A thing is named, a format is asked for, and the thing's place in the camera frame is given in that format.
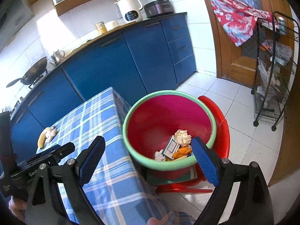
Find ginger root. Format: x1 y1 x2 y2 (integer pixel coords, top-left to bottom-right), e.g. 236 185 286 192
45 126 58 143

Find white electric kettle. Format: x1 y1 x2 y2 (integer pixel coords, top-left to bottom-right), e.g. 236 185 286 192
115 0 143 23

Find black wire rack cart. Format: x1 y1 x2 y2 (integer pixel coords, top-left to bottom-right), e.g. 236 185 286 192
251 11 299 131

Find blue plaid tablecloth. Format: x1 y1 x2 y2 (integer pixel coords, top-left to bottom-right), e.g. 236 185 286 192
44 87 195 224

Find red basin green rim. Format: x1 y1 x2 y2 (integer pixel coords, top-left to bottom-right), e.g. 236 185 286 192
123 90 217 179

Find white medicine box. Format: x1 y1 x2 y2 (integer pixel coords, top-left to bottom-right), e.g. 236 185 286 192
162 136 180 160

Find yellow tin can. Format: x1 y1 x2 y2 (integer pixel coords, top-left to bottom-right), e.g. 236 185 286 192
94 21 107 36

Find yellow banana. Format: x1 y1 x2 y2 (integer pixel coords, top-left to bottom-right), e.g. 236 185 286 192
37 127 52 149

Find wooden door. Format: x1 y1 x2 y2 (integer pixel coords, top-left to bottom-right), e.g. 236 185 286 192
205 0 299 185

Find red plastic stool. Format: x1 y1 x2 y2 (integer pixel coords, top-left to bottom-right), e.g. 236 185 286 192
155 95 230 194

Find red floral cloth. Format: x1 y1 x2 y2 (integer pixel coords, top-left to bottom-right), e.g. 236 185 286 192
210 0 272 47

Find blue kitchen cabinets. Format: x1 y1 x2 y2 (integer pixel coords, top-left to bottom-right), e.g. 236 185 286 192
11 12 196 159

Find steel kettle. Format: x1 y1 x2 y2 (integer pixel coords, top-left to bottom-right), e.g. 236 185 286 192
49 50 65 66

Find person's right hand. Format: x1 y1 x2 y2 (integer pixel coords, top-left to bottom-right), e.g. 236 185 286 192
147 217 162 225

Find dark rice cooker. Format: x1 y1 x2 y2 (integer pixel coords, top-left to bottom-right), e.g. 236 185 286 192
144 0 174 18

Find black wok pan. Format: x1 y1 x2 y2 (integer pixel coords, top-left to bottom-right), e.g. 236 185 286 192
6 57 47 88

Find person's left hand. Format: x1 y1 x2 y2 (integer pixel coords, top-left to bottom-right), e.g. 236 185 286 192
9 196 27 222

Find white tissue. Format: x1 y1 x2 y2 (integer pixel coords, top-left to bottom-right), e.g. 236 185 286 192
174 130 192 147

